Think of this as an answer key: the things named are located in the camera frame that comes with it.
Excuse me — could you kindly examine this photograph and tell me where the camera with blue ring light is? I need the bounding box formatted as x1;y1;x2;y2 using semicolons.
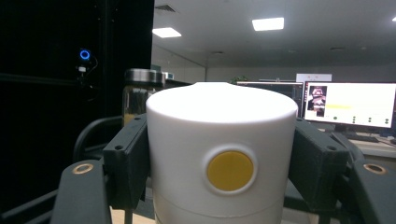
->
76;47;93;75

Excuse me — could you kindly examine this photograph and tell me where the silver lid glass jar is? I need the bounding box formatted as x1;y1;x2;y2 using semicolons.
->
121;67;166;127

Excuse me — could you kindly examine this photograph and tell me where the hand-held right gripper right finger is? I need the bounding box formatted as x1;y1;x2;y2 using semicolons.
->
287;118;351;216

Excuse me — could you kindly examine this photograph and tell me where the ceiling air vent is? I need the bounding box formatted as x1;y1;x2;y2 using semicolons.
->
154;4;177;14

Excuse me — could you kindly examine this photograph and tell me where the white lid bottle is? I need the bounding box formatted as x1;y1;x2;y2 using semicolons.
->
145;81;300;224

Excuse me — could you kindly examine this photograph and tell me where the black keyboard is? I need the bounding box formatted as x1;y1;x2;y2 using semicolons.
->
345;132;381;145

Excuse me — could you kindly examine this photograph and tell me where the white board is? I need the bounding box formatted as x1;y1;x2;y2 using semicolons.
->
295;73;333;83

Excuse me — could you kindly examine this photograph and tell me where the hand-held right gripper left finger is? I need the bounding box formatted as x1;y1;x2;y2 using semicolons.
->
102;113;152;211

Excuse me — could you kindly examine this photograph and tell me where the beige wooden desk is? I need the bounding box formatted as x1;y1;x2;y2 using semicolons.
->
348;136;396;161

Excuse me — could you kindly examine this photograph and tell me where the green plant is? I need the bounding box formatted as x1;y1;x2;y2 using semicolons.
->
230;75;249;85

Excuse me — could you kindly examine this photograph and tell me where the bright computer monitor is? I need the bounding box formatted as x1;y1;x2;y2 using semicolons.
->
303;80;396;130

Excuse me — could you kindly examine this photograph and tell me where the black curtain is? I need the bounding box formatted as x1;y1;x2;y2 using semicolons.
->
0;0;156;216

